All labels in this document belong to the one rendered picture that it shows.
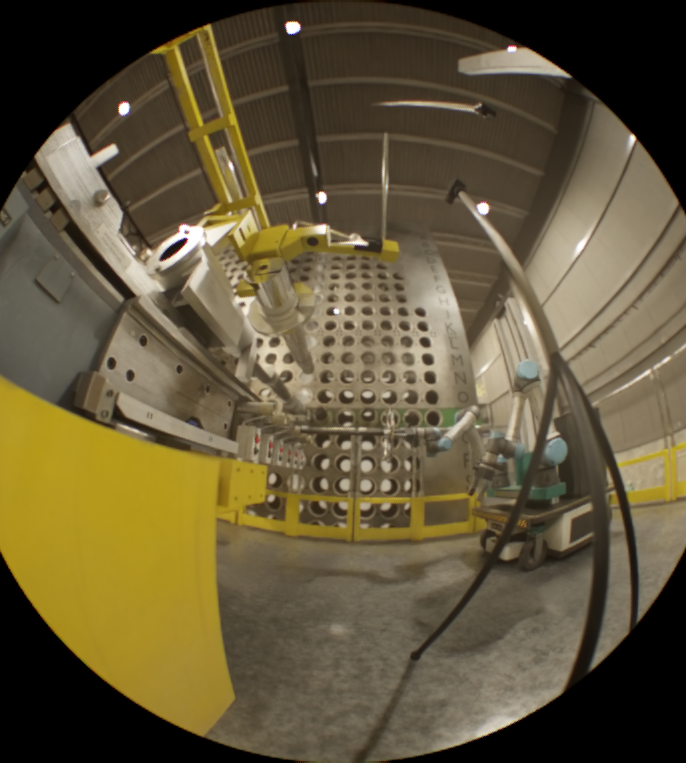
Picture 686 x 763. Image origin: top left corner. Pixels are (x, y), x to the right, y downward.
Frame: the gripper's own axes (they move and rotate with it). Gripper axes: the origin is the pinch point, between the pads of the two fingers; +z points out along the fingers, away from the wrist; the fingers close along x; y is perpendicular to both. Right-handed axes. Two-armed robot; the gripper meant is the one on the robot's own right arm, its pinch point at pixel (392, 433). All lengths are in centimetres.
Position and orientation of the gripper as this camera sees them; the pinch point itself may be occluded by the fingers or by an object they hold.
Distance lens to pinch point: 154.5
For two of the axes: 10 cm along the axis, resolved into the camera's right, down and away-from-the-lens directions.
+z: -10.0, -0.1, 0.9
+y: -0.1, -9.8, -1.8
